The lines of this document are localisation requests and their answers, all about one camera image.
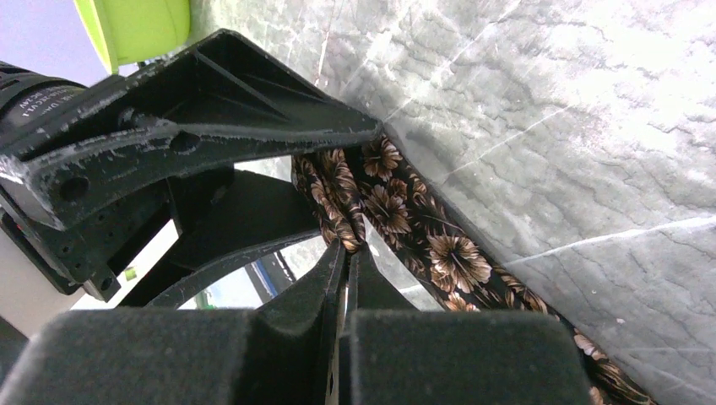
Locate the green plastic basin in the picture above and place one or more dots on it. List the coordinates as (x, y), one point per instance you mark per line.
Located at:
(125, 32)

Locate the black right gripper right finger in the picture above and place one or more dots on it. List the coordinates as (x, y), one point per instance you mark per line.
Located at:
(392, 353)

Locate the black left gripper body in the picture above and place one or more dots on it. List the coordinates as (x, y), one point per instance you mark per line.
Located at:
(90, 254)

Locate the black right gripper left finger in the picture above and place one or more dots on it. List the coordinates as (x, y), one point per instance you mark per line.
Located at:
(279, 353)

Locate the brown floral tie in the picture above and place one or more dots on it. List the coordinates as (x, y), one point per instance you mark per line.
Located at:
(375, 185)

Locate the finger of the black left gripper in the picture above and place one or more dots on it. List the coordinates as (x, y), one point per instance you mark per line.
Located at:
(68, 151)
(258, 215)

